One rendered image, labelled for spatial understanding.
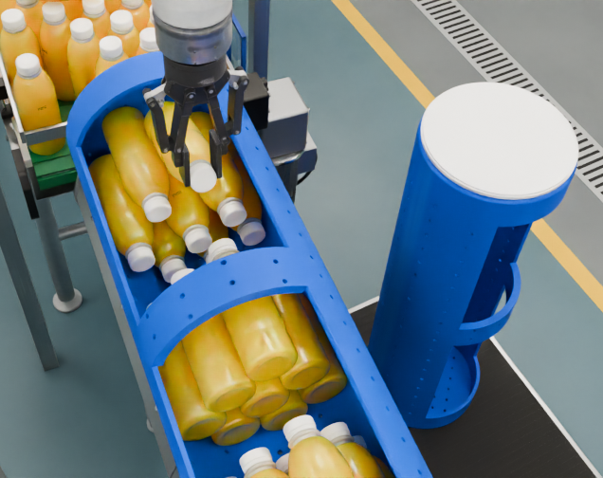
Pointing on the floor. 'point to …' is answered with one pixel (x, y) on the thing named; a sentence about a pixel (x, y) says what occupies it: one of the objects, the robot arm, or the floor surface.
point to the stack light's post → (258, 36)
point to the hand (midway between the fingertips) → (199, 158)
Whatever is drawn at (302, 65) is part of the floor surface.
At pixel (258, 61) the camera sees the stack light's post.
